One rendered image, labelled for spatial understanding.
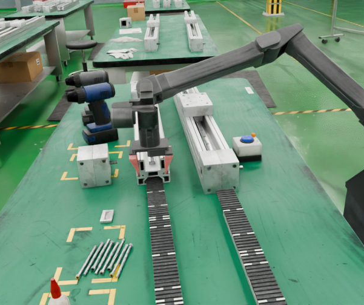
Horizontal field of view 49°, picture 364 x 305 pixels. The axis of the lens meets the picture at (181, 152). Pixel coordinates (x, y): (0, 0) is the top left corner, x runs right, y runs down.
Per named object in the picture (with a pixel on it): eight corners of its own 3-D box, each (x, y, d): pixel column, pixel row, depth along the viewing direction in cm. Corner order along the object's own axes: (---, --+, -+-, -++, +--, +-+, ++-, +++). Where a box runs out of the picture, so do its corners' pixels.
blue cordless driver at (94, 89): (122, 139, 152) (115, 83, 142) (71, 152, 144) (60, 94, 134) (115, 133, 158) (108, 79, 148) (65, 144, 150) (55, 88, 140)
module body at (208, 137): (231, 176, 122) (231, 151, 119) (199, 179, 121) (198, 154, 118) (194, 98, 194) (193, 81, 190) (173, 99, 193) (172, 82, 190)
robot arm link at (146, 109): (157, 108, 104) (157, 101, 109) (131, 109, 104) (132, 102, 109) (158, 132, 107) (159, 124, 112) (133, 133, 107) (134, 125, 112)
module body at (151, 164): (170, 182, 121) (168, 157, 117) (137, 185, 120) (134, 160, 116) (155, 101, 192) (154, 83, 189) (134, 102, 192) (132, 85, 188)
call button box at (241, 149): (261, 161, 131) (262, 143, 128) (232, 163, 130) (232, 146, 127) (254, 150, 138) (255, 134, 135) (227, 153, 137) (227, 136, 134)
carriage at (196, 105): (213, 121, 149) (212, 104, 146) (184, 124, 148) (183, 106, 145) (206, 108, 163) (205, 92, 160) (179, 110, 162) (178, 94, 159)
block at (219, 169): (246, 190, 114) (248, 161, 110) (204, 194, 113) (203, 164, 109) (238, 175, 123) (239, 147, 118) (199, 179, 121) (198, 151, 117)
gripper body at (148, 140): (132, 146, 115) (129, 122, 112) (167, 143, 116) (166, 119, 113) (132, 155, 109) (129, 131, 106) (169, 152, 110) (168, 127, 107)
